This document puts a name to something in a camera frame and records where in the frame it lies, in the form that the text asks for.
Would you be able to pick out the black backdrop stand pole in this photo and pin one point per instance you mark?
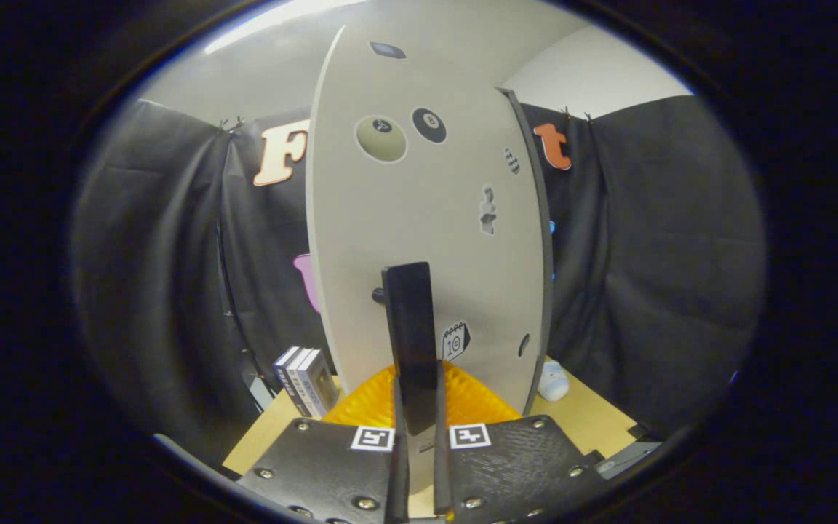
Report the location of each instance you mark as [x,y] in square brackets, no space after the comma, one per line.
[224,291]

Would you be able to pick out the white book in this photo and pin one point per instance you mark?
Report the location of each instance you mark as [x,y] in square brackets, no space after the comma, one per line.
[301,382]

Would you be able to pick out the grey cabinet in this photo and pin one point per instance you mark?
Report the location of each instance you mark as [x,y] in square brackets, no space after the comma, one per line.
[546,255]

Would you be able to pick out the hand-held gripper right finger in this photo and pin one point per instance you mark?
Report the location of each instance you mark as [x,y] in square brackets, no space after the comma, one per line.
[441,466]

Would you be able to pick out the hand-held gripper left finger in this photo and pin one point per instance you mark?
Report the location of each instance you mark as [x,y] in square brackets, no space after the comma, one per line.
[399,473]

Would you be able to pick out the black backdrop cloth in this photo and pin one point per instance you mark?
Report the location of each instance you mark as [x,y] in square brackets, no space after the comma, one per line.
[681,255]

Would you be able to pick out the grey flat object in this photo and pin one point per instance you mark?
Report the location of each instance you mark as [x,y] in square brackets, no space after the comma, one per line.
[628,455]

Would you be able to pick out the grey book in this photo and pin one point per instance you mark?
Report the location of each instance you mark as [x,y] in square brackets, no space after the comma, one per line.
[319,382]

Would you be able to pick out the white cabinet door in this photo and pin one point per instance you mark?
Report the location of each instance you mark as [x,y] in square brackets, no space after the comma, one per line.
[361,240]

